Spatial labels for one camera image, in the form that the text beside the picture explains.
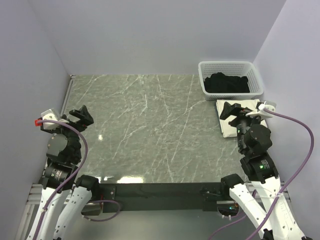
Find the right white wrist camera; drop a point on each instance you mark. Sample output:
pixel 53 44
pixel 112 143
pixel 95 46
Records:
pixel 262 110

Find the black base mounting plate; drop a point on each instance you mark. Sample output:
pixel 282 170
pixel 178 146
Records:
pixel 205 196

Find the aluminium front frame rail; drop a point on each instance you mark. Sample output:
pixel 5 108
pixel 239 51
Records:
pixel 34 196

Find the aluminium left side rail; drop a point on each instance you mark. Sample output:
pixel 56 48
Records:
pixel 67 94

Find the white perforated plastic basket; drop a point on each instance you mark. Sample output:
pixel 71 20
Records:
pixel 232 68

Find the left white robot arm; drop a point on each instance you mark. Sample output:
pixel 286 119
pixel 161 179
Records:
pixel 63 195

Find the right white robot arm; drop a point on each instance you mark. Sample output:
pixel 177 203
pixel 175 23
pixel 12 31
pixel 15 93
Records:
pixel 272 218

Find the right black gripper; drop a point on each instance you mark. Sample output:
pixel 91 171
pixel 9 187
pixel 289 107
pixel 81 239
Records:
pixel 235 109

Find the black t shirt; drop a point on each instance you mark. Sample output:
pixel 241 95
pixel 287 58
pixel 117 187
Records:
pixel 221 84

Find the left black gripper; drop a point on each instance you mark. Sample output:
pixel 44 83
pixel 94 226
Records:
pixel 85 118

